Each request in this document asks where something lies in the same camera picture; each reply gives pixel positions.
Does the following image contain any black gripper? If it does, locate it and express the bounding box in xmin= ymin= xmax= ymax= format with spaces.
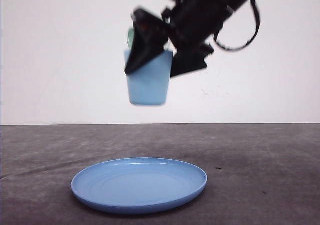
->
xmin=124 ymin=0 xmax=235 ymax=78

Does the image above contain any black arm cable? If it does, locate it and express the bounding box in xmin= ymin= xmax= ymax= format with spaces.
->
xmin=212 ymin=0 xmax=262 ymax=53

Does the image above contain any mint green plastic spoon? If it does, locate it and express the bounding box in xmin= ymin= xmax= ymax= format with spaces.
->
xmin=126 ymin=27 xmax=135 ymax=50

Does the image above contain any blue plastic plate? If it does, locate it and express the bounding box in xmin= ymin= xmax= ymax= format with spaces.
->
xmin=70 ymin=157 xmax=208 ymax=215

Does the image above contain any light blue plastic cup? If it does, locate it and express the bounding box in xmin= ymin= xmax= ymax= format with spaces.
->
xmin=126 ymin=50 xmax=173 ymax=106

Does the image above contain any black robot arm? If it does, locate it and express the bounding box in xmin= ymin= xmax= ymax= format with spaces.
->
xmin=124 ymin=0 xmax=261 ymax=77

